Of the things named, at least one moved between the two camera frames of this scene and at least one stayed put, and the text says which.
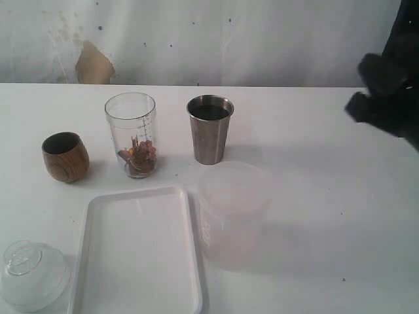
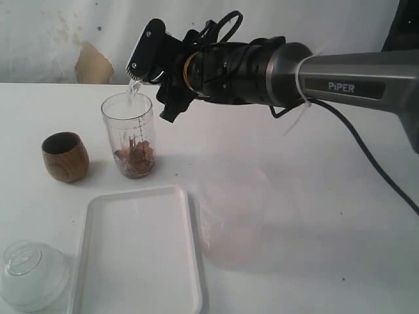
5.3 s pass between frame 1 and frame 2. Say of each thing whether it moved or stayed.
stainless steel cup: moved
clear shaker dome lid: stayed
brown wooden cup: stayed
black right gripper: moved
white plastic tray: stayed
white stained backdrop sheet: stayed
